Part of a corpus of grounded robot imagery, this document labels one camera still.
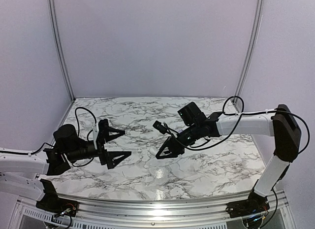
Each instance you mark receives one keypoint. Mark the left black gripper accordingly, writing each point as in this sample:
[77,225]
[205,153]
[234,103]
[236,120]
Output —
[107,158]

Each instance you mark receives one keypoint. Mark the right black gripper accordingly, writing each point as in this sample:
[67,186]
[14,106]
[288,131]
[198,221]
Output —
[173,147]

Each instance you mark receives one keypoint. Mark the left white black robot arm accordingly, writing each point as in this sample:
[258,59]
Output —
[54,160]

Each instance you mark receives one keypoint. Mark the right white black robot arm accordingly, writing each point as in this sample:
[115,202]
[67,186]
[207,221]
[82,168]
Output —
[278,123]

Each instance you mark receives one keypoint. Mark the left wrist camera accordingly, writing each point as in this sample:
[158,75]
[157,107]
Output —
[95,133]

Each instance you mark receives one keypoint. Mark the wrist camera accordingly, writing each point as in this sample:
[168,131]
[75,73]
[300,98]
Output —
[163,128]
[95,133]

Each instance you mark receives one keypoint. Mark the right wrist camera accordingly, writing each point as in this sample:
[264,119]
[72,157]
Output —
[163,128]

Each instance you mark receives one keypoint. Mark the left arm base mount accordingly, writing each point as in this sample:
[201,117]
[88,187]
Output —
[53,203]

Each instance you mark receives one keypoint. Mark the aluminium front rail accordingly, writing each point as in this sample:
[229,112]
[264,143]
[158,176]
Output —
[197,213]

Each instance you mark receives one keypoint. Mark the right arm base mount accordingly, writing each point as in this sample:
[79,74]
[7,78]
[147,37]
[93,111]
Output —
[252,205]

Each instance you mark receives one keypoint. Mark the left aluminium corner post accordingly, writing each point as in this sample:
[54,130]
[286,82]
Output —
[59,49]

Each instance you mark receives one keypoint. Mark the aluminium corner post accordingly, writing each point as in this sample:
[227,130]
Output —
[250,50]
[59,49]

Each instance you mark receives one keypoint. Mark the right aluminium corner post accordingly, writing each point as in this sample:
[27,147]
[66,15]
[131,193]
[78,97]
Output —
[250,50]

